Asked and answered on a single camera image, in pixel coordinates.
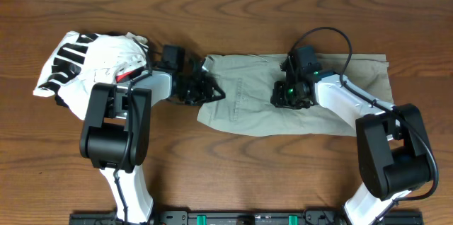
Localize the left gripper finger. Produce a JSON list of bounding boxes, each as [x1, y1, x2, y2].
[[203, 80, 226, 103], [201, 56, 214, 74]]

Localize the khaki shorts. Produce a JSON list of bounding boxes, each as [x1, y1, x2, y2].
[[197, 53, 393, 137]]

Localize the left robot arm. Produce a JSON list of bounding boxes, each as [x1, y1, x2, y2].
[[69, 45, 225, 224]]

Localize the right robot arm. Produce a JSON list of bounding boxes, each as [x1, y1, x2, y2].
[[270, 46, 439, 224]]

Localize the black red garment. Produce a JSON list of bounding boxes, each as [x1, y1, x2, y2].
[[55, 67, 144, 108]]

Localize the white black printed shirt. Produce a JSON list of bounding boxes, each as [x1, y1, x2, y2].
[[33, 31, 149, 120]]

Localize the left black cable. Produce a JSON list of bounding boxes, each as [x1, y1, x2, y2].
[[112, 37, 164, 225]]

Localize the black cable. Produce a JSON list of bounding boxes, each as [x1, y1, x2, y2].
[[112, 37, 164, 225], [289, 26, 440, 225]]

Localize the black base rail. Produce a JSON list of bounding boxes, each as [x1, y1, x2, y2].
[[69, 210, 425, 225]]

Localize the right black cable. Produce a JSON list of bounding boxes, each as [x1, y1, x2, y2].
[[289, 26, 440, 225]]

